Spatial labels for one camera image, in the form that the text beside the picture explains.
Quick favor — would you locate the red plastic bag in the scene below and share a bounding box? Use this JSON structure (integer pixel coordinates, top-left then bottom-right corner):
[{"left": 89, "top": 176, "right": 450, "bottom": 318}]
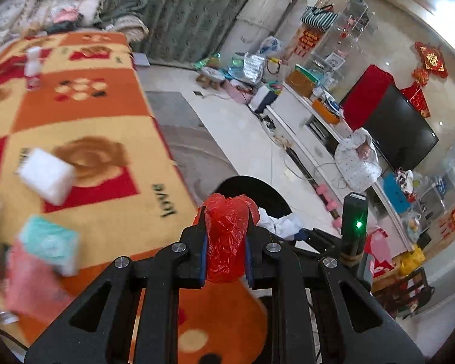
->
[{"left": 194, "top": 193, "right": 260, "bottom": 284}]

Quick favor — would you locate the white foam block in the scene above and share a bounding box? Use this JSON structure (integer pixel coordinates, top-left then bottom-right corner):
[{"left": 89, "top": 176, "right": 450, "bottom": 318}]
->
[{"left": 17, "top": 148, "right": 76, "bottom": 206}]

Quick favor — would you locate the black trash bin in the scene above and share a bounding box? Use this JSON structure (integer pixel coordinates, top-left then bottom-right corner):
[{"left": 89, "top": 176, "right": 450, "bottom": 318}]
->
[{"left": 214, "top": 176, "right": 292, "bottom": 219}]

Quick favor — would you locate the pink packet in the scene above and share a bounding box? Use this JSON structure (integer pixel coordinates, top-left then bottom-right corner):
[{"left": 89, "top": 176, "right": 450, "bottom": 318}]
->
[{"left": 5, "top": 240, "right": 74, "bottom": 324}]

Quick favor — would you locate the baby doll in blanket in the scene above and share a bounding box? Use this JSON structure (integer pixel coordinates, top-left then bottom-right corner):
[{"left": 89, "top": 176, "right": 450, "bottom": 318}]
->
[{"left": 335, "top": 127, "right": 382, "bottom": 193}]

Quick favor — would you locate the teal tissue pack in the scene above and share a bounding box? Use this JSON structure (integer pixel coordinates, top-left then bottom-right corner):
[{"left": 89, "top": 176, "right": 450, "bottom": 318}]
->
[{"left": 19, "top": 215, "right": 79, "bottom": 277}]

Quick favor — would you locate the white tv cabinet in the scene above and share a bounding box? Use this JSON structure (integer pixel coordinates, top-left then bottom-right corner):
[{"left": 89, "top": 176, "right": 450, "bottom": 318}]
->
[{"left": 265, "top": 84, "right": 413, "bottom": 255}]

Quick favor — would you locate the black flat television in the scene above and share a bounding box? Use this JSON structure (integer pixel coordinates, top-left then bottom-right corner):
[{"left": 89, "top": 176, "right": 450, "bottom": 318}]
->
[{"left": 363, "top": 85, "right": 439, "bottom": 171}]

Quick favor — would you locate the red cloth on television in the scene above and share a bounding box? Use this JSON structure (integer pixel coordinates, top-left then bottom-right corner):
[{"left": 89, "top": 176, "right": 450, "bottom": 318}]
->
[{"left": 339, "top": 64, "right": 395, "bottom": 132}]

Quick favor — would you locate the grey floor rug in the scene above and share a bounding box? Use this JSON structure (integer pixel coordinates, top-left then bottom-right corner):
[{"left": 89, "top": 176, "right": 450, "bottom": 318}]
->
[{"left": 146, "top": 91, "right": 238, "bottom": 205}]

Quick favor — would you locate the silver insulated bag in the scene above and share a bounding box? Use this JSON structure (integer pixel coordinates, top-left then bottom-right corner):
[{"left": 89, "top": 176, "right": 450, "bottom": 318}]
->
[{"left": 227, "top": 52, "right": 266, "bottom": 86}]

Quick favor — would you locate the small wooden stool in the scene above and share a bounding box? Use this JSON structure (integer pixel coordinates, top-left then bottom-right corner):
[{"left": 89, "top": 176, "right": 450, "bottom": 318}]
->
[{"left": 196, "top": 67, "right": 225, "bottom": 90}]

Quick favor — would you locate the striped tote bag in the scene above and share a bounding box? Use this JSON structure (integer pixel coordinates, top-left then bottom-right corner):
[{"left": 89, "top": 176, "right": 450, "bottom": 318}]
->
[{"left": 301, "top": 4, "right": 339, "bottom": 33}]

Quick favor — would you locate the white pink yogurt bottle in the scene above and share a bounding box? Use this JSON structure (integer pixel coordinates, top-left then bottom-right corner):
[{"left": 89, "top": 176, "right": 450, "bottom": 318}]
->
[{"left": 24, "top": 46, "right": 42, "bottom": 90}]

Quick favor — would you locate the green patterned curtain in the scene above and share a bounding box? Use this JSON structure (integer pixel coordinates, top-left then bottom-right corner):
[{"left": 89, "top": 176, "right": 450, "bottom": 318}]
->
[{"left": 33, "top": 0, "right": 271, "bottom": 64}]

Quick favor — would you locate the red chinese wall ornament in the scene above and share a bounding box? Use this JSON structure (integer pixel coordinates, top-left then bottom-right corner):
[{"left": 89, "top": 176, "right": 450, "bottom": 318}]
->
[{"left": 414, "top": 41, "right": 448, "bottom": 79}]

